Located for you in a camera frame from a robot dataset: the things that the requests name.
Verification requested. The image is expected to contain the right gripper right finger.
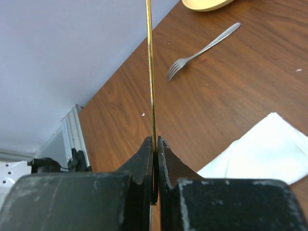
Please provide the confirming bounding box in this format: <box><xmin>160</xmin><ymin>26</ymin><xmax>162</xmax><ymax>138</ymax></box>
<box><xmin>157</xmin><ymin>137</ymin><xmax>307</xmax><ymax>231</ymax></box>

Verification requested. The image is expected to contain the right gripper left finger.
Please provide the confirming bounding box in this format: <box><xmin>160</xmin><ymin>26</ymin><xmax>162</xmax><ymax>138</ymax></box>
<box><xmin>0</xmin><ymin>137</ymin><xmax>153</xmax><ymax>231</ymax></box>

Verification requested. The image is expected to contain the white cloth napkin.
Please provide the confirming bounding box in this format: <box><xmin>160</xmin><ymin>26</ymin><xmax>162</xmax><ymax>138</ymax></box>
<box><xmin>198</xmin><ymin>113</ymin><xmax>308</xmax><ymax>185</ymax></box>

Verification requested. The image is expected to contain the silver fork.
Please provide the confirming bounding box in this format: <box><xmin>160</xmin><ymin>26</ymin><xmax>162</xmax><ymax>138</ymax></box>
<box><xmin>167</xmin><ymin>22</ymin><xmax>241</xmax><ymax>81</ymax></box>

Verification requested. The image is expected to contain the gold spoon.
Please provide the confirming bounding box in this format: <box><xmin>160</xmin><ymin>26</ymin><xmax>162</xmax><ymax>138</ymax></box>
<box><xmin>146</xmin><ymin>0</ymin><xmax>159</xmax><ymax>205</ymax></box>

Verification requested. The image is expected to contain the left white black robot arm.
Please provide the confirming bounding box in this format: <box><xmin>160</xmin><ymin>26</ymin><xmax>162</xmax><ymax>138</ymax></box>
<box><xmin>0</xmin><ymin>148</ymin><xmax>92</xmax><ymax>197</ymax></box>

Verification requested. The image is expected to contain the beige round plate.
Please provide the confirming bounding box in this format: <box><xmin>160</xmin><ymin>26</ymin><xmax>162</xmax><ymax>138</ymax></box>
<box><xmin>181</xmin><ymin>0</ymin><xmax>234</xmax><ymax>12</ymax></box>

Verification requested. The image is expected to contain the aluminium front rail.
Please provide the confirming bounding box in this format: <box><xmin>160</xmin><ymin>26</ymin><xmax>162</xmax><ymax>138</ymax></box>
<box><xmin>62</xmin><ymin>104</ymin><xmax>90</xmax><ymax>167</ymax></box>

